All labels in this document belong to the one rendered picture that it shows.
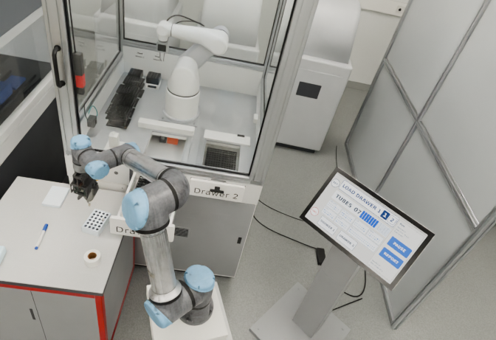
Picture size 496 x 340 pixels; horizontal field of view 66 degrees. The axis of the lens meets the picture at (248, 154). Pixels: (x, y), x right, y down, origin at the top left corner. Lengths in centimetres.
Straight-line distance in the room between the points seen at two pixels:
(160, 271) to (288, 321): 146
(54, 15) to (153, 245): 97
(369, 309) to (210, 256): 119
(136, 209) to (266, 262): 184
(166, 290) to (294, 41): 104
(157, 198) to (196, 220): 107
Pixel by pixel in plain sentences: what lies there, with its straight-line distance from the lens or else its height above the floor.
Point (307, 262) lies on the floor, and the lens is 301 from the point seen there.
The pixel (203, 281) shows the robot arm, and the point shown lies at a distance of 149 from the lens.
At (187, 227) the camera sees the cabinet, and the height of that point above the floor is 52.
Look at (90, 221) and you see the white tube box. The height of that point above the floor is 80.
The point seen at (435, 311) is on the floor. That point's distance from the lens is 327.
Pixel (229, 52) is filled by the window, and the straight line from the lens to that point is 162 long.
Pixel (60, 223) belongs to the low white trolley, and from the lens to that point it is 206.
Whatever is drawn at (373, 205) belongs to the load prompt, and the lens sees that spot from 186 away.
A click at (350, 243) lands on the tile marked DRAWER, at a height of 100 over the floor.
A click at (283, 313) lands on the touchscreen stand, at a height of 4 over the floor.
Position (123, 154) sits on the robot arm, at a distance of 155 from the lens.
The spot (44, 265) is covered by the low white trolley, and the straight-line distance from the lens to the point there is 193.
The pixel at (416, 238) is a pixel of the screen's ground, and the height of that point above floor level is 115.
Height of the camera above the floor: 233
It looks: 39 degrees down
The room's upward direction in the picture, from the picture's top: 14 degrees clockwise
